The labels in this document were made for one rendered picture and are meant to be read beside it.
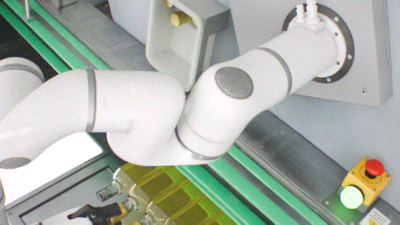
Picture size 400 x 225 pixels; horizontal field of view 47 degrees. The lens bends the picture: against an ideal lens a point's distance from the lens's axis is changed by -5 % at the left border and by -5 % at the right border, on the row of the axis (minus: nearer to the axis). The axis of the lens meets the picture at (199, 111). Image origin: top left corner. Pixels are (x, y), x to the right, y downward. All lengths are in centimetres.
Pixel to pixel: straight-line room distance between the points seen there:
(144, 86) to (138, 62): 72
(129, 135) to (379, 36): 45
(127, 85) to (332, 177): 56
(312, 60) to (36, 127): 45
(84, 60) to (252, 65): 75
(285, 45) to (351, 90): 18
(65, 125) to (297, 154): 59
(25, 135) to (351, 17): 56
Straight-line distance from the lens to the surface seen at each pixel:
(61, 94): 61
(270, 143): 106
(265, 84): 71
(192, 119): 70
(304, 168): 104
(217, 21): 109
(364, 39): 85
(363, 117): 99
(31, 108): 60
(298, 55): 78
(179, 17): 115
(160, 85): 64
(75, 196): 127
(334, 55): 87
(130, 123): 64
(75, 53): 142
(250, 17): 98
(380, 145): 100
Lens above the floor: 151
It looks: 35 degrees down
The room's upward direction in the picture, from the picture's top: 119 degrees counter-clockwise
